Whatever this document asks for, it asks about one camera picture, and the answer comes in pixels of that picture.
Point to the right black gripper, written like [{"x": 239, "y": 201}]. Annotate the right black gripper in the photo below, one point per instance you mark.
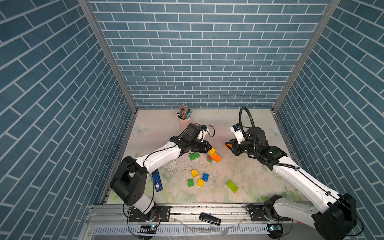
[{"x": 234, "y": 148}]

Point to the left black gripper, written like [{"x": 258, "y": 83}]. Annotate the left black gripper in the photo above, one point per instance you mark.
[{"x": 204, "y": 144}]

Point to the yellow lego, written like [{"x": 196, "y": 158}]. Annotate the yellow lego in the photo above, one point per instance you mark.
[
  {"x": 194, "y": 173},
  {"x": 212, "y": 152},
  {"x": 200, "y": 183}
]

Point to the long orange lego brick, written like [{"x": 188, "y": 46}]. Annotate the long orange lego brick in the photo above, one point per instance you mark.
[{"x": 216, "y": 157}]

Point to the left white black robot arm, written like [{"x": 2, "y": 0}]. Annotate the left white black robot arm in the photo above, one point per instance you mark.
[{"x": 129, "y": 180}]

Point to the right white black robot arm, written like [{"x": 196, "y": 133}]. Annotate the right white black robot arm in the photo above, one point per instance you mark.
[{"x": 333, "y": 215}]

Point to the long green lego left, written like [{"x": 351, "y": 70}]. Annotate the long green lego left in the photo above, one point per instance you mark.
[{"x": 194, "y": 156}]

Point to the small blue lego lower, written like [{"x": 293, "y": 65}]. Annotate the small blue lego lower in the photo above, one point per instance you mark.
[{"x": 205, "y": 177}]

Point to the small green lego bottom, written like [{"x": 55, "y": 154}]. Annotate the small green lego bottom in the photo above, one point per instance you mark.
[{"x": 191, "y": 182}]

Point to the yellow lego bottom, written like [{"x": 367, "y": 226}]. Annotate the yellow lego bottom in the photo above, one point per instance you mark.
[{"x": 200, "y": 183}]

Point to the long lime lego brick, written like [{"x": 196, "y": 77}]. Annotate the long lime lego brick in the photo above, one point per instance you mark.
[{"x": 232, "y": 186}]

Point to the pink pen cup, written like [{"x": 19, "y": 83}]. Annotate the pink pen cup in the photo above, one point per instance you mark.
[{"x": 183, "y": 124}]

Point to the blue black usb device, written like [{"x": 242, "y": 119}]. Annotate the blue black usb device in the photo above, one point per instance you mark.
[{"x": 157, "y": 180}]

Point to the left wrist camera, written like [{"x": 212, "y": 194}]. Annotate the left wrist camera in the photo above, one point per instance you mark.
[{"x": 203, "y": 131}]

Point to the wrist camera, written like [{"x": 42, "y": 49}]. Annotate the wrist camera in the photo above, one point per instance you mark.
[
  {"x": 203, "y": 131},
  {"x": 237, "y": 131}
]

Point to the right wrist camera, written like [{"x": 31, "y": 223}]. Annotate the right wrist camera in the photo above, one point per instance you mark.
[{"x": 237, "y": 131}]

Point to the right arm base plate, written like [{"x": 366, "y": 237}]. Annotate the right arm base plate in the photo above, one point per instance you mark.
[{"x": 259, "y": 213}]

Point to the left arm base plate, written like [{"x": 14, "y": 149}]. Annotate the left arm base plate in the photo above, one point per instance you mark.
[{"x": 161, "y": 213}]

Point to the black remote on rail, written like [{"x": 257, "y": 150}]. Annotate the black remote on rail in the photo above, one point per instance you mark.
[{"x": 210, "y": 219}]

